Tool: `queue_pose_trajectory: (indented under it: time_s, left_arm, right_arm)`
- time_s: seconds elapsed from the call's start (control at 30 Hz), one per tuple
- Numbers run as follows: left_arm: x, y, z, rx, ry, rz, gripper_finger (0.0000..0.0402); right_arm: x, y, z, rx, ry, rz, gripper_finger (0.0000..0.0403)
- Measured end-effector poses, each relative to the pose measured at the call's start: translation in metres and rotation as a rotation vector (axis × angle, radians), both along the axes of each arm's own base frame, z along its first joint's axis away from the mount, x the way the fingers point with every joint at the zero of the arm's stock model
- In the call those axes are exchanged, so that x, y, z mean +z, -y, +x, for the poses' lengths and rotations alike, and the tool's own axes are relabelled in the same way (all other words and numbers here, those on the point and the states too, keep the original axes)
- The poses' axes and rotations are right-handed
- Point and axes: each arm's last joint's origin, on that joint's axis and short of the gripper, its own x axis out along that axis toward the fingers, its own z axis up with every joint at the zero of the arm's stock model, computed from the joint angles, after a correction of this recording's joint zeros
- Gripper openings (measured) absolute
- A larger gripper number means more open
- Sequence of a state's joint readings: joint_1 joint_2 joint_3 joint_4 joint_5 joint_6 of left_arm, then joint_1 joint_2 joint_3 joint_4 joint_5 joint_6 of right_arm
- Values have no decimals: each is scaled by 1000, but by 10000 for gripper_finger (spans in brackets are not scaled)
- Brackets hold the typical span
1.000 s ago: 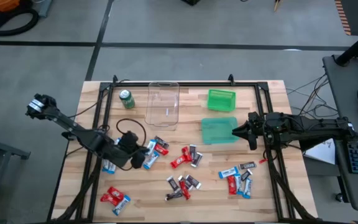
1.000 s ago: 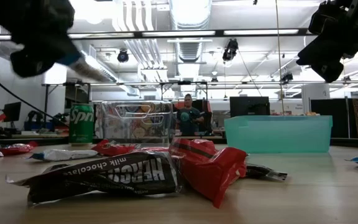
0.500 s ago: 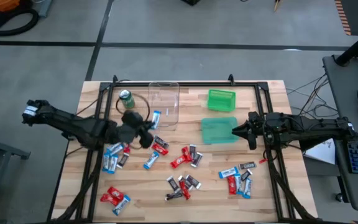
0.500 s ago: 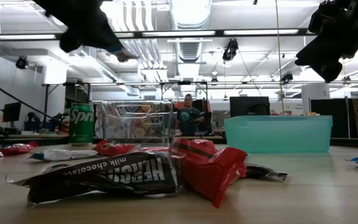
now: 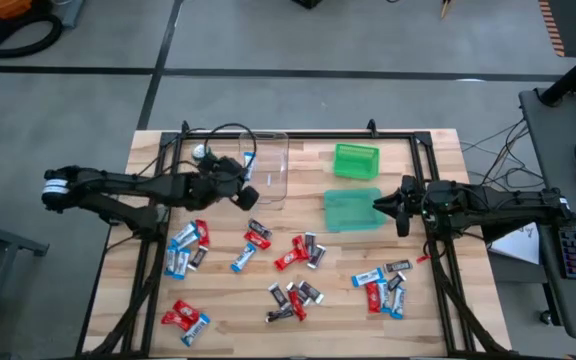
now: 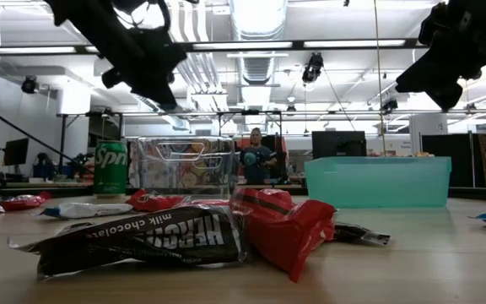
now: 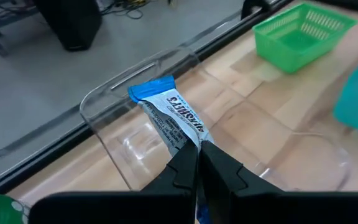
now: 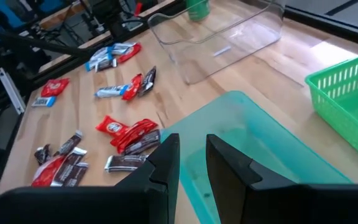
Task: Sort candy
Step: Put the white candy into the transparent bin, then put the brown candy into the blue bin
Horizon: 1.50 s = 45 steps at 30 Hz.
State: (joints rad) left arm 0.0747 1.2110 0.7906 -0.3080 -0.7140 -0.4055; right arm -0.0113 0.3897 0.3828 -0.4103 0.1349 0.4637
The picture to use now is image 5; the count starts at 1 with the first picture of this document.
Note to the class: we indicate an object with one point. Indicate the wooden stick legs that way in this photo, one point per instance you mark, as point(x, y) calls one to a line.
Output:
point(447, 7)

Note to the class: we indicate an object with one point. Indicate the grey side desk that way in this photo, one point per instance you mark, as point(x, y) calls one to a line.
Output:
point(553, 150)

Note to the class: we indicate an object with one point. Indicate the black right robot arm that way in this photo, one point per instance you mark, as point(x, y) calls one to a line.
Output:
point(508, 205)

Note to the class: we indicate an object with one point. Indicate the green plastic basket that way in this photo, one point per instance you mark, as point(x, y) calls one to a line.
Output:
point(355, 160)

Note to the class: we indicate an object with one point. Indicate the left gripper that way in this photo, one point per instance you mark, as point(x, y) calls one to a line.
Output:
point(218, 187)

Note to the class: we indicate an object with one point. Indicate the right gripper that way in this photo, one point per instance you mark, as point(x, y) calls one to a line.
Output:
point(415, 205)

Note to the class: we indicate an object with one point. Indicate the teal plastic bin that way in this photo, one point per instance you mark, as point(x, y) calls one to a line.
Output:
point(353, 210)

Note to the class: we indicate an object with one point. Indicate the clear plastic bin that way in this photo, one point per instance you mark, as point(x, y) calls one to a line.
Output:
point(273, 150)

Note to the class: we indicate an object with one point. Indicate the black box base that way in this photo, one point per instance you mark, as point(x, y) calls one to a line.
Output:
point(308, 3)

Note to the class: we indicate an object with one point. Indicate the green soda can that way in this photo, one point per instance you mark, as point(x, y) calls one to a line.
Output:
point(199, 151)

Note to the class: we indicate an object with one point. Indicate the white blue Hershey's candy bar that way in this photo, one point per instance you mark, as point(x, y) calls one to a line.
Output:
point(397, 302)
point(243, 257)
point(249, 165)
point(384, 295)
point(367, 277)
point(184, 235)
point(195, 330)
point(170, 260)
point(182, 263)

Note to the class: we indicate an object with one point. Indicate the small red tag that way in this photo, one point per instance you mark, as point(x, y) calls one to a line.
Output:
point(423, 258)

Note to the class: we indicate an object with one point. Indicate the black desk caster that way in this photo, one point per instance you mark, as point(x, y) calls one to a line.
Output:
point(545, 317)

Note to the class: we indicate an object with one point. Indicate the white paper sheet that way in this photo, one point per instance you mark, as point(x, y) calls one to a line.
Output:
point(520, 245)

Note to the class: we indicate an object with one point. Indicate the white blue Hershey's bars pile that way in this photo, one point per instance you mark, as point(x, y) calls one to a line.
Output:
point(310, 242)

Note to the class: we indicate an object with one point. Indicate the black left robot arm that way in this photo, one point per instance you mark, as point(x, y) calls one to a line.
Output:
point(118, 187)

